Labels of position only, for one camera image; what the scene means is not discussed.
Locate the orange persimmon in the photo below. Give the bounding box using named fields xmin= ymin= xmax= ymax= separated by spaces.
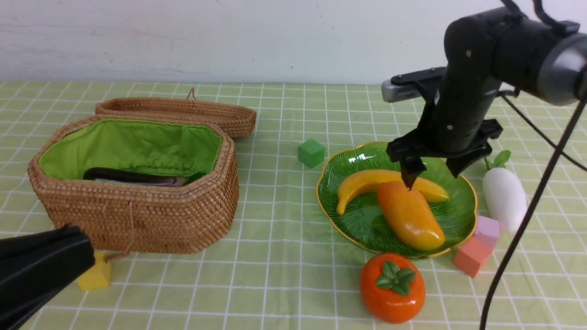
xmin=359 ymin=253 xmax=426 ymax=324

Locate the woven wicker basket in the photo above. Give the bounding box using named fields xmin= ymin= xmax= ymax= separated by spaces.
xmin=28 ymin=115 xmax=240 ymax=253

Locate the yellow banana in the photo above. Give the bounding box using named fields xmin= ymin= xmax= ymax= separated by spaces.
xmin=336 ymin=169 xmax=451 ymax=215

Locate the green checkered tablecloth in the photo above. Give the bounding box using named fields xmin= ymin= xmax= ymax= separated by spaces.
xmin=0 ymin=81 xmax=586 ymax=330

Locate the pink cube block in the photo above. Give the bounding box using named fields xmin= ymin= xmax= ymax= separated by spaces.
xmin=475 ymin=215 xmax=500 ymax=249

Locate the salmon orange cube block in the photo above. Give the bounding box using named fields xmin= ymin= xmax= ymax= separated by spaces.
xmin=453 ymin=236 xmax=493 ymax=278

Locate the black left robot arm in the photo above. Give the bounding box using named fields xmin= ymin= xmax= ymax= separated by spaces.
xmin=0 ymin=227 xmax=95 ymax=330

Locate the dark purple eggplant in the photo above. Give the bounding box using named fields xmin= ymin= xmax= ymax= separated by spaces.
xmin=83 ymin=167 xmax=189 ymax=187

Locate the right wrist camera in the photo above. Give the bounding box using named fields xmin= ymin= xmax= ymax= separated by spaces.
xmin=381 ymin=66 xmax=446 ymax=103

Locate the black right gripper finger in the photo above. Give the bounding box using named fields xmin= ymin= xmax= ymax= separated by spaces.
xmin=446 ymin=153 xmax=480 ymax=178
xmin=400 ymin=156 xmax=427 ymax=190

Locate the orange yellow mango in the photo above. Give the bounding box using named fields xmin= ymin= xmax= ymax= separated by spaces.
xmin=377 ymin=181 xmax=446 ymax=251

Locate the green fabric basket lining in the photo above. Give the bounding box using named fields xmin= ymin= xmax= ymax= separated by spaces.
xmin=38 ymin=119 xmax=223 ymax=184

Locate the woven wicker basket lid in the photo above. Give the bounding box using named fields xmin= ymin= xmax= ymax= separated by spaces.
xmin=95 ymin=88 xmax=257 ymax=139

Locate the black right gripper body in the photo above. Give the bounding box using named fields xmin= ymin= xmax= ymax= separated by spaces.
xmin=388 ymin=59 xmax=502 ymax=161

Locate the white radish with leaves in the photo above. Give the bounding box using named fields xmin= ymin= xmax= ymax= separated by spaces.
xmin=482 ymin=150 xmax=528 ymax=233

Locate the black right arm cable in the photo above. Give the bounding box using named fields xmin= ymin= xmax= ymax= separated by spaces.
xmin=479 ymin=0 xmax=587 ymax=330

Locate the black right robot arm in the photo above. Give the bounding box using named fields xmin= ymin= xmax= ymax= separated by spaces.
xmin=382 ymin=0 xmax=587 ymax=188

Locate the yellow block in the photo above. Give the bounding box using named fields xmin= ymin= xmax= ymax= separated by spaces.
xmin=76 ymin=252 xmax=112 ymax=291

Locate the green leaf-shaped plate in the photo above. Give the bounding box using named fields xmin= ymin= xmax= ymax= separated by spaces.
xmin=316 ymin=141 xmax=478 ymax=259

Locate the green cube block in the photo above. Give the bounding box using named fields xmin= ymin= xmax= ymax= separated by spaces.
xmin=297 ymin=138 xmax=326 ymax=169

